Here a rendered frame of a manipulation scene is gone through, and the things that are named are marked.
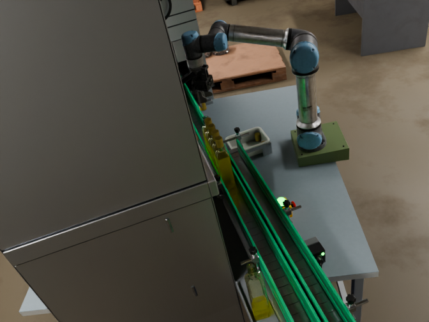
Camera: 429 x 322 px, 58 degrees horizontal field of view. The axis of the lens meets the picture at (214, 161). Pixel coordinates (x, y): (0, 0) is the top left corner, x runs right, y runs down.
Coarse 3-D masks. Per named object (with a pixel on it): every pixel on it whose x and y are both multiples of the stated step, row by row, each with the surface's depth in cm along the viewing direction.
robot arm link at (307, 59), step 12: (300, 36) 167; (312, 36) 167; (300, 48) 159; (312, 48) 159; (300, 60) 161; (312, 60) 160; (300, 72) 164; (312, 72) 166; (300, 84) 172; (312, 84) 171; (300, 96) 176; (312, 96) 175; (300, 108) 180; (312, 108) 178; (300, 120) 185; (312, 120) 182; (300, 132) 187; (312, 132) 183; (300, 144) 189; (312, 144) 188
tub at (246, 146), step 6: (258, 126) 230; (240, 132) 228; (246, 132) 229; (252, 132) 230; (264, 132) 224; (228, 138) 227; (246, 138) 231; (252, 138) 232; (264, 138) 223; (228, 144) 222; (234, 144) 231; (246, 144) 230; (252, 144) 229; (258, 144) 216
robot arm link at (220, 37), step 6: (210, 30) 174; (216, 30) 172; (204, 36) 168; (210, 36) 167; (216, 36) 166; (222, 36) 166; (204, 42) 168; (210, 42) 167; (216, 42) 166; (222, 42) 166; (204, 48) 169; (210, 48) 168; (216, 48) 168; (222, 48) 168
